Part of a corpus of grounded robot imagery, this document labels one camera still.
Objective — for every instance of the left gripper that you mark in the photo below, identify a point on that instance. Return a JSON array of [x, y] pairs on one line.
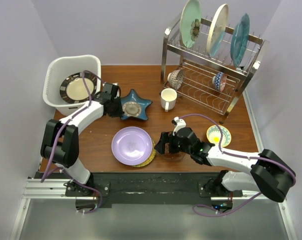
[[118, 112]]

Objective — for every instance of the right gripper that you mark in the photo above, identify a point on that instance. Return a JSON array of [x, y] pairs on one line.
[[165, 138]]

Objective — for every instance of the blue star-shaped dish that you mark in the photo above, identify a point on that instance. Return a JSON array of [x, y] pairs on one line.
[[134, 106]]

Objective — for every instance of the black striped plate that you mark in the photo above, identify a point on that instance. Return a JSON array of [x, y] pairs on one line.
[[77, 87]]

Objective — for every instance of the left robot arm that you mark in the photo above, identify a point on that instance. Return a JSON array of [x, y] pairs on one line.
[[60, 143]]

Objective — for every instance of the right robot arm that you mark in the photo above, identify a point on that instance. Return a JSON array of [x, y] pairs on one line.
[[265, 172]]

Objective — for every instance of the white plastic bin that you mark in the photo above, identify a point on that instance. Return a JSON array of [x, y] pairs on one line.
[[61, 68]]

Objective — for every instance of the yellow patterned plate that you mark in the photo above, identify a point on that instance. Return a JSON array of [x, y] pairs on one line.
[[149, 159]]

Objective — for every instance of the clear glass dish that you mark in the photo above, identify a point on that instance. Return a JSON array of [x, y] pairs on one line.
[[172, 157]]

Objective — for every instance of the lavender plate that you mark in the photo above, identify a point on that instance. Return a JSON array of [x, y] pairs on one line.
[[131, 146]]

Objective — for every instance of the white mug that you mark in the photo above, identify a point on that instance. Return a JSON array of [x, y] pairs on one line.
[[168, 99]]

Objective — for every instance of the yellow blue small bowl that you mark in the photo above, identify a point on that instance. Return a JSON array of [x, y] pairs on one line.
[[214, 135]]

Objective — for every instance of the red patterned bowl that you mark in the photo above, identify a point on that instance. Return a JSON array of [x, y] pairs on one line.
[[176, 78]]

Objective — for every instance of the metal dish rack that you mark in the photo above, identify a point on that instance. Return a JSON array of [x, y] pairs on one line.
[[199, 68]]

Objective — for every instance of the blue zigzag bowl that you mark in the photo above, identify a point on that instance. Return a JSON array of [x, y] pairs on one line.
[[219, 81]]

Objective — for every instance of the mint flower plate in rack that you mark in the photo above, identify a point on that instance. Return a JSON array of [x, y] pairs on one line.
[[190, 23]]

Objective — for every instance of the beige blue plate in rack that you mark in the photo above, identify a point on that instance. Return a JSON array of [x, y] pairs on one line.
[[217, 29]]

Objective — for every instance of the teal glass plate in rack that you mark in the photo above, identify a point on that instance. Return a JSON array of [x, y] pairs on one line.
[[239, 40]]

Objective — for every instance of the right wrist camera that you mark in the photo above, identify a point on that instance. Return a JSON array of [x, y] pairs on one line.
[[178, 123]]

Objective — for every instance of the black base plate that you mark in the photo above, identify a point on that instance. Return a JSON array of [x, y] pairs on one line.
[[154, 188]]

